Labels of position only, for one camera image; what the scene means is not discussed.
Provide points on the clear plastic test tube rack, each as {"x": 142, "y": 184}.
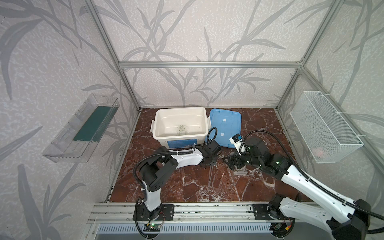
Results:
{"x": 241, "y": 172}

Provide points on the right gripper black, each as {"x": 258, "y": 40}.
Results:
{"x": 237, "y": 160}

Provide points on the white plastic storage bin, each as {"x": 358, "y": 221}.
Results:
{"x": 165, "y": 125}

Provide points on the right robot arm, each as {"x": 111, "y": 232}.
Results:
{"x": 336, "y": 214}

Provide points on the pink object in basket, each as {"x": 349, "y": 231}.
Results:
{"x": 319, "y": 152}

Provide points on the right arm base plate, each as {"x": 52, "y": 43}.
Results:
{"x": 263, "y": 212}

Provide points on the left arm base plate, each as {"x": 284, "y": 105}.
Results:
{"x": 165, "y": 212}

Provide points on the aluminium frame rail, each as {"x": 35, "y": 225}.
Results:
{"x": 237, "y": 65}

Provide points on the clear acrylic wall shelf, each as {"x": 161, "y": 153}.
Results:
{"x": 79, "y": 138}

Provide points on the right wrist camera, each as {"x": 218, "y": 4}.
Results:
{"x": 237, "y": 141}

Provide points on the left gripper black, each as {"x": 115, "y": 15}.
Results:
{"x": 210, "y": 159}

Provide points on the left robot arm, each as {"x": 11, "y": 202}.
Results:
{"x": 153, "y": 172}

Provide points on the white wire mesh basket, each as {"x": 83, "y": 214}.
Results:
{"x": 322, "y": 125}

